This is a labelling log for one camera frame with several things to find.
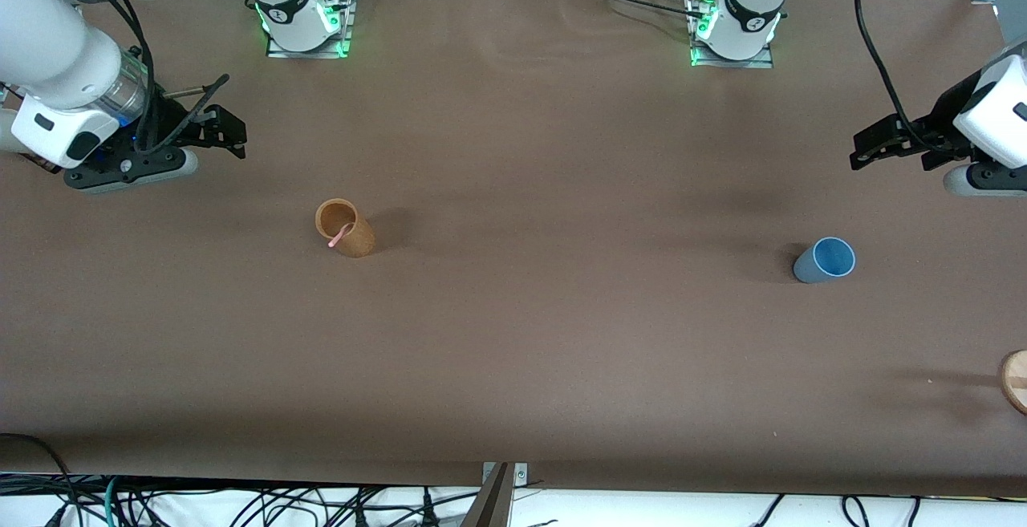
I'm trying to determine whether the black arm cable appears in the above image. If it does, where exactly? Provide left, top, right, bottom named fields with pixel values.
left=36, top=0, right=231, bottom=152
left=854, top=0, right=936, bottom=151

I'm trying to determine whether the blue cup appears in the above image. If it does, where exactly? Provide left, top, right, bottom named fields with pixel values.
left=793, top=237, right=857, bottom=285

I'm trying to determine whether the round wooden board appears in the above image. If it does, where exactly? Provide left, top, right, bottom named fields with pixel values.
left=999, top=349, right=1027, bottom=416

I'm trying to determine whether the dark wedge bar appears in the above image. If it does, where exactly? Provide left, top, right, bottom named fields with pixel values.
left=461, top=463, right=515, bottom=527

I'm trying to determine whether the brown table mat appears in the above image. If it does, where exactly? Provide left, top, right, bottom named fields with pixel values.
left=0, top=0, right=1027, bottom=497

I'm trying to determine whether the black looped cable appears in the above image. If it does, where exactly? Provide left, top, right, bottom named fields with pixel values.
left=0, top=432, right=77, bottom=527

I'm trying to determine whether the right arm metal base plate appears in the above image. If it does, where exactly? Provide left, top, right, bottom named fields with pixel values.
left=266, top=0, right=357, bottom=59

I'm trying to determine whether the brown bamboo cup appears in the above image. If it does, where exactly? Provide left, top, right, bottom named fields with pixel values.
left=315, top=198, right=376, bottom=258

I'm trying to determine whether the small metal bracket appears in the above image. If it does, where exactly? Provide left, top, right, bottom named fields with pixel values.
left=481, top=461, right=530, bottom=484

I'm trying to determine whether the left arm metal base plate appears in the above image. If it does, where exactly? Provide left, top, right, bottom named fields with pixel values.
left=688, top=0, right=776, bottom=70

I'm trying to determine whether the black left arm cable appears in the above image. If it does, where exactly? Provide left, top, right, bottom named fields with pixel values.
left=854, top=0, right=936, bottom=151

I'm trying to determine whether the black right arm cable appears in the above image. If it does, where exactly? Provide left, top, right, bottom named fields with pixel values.
left=36, top=0, right=231, bottom=152

